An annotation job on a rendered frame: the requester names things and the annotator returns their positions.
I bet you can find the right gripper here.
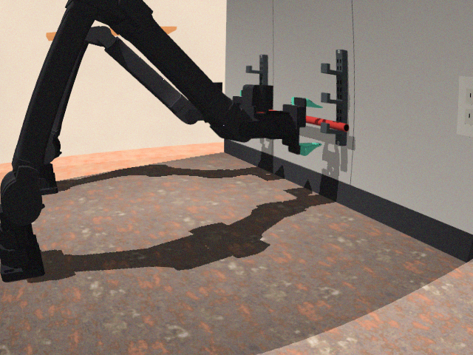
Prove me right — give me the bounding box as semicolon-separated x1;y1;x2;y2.
271;97;323;156

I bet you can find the red metal bar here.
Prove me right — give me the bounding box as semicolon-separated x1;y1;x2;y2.
306;116;349;132

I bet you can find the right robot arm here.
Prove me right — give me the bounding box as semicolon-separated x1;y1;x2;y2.
0;0;289;282

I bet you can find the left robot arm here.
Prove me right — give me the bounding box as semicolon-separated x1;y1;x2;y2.
37;26;208;195

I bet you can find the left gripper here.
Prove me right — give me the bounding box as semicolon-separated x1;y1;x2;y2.
233;90;242;102

